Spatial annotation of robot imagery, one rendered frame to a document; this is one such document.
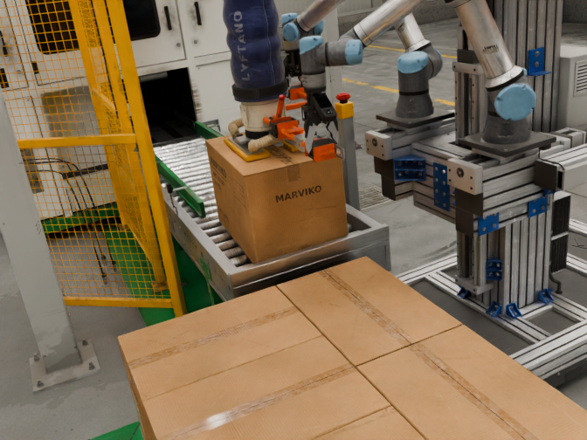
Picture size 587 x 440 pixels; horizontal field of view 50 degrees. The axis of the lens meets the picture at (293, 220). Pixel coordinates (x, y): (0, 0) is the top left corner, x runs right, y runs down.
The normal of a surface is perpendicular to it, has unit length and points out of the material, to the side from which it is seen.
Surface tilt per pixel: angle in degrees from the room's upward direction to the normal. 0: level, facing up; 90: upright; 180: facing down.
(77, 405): 0
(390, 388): 0
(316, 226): 90
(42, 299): 90
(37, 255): 90
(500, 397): 0
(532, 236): 90
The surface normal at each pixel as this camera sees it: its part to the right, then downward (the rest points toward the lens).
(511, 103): -0.11, 0.51
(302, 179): 0.36, 0.33
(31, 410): -0.11, -0.91
